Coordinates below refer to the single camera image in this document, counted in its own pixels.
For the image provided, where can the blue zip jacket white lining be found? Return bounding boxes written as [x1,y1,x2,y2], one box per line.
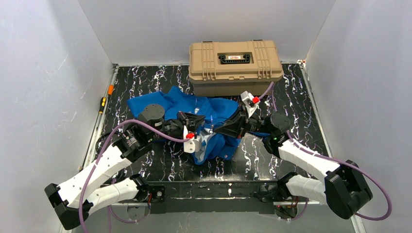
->
[126,85,271,166]

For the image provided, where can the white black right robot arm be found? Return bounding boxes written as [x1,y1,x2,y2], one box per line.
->
[213,109,373,219]

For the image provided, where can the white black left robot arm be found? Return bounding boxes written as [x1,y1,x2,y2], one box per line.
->
[45,104,205,230]

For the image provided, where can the tan plastic toolbox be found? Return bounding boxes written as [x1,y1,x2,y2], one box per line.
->
[189,40,284,97]

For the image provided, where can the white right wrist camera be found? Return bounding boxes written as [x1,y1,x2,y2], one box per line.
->
[240,91,260,118]

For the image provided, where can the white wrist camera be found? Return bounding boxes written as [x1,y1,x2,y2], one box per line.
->
[183,126,202,153]
[240,91,260,118]

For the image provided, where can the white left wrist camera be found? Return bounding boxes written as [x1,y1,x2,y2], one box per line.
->
[183,126,202,153]

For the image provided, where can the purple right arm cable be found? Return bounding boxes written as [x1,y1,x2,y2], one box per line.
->
[257,82,393,221]

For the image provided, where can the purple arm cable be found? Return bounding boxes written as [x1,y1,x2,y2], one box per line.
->
[257,82,393,221]
[79,119,195,233]

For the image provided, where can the orange handled screwdriver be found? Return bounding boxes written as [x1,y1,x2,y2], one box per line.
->
[107,84,114,96]

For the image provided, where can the yellow black handled screwdriver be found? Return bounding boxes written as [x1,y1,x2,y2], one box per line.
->
[99,97,107,114]

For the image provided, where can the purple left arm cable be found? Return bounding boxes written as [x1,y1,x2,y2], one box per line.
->
[79,119,195,233]

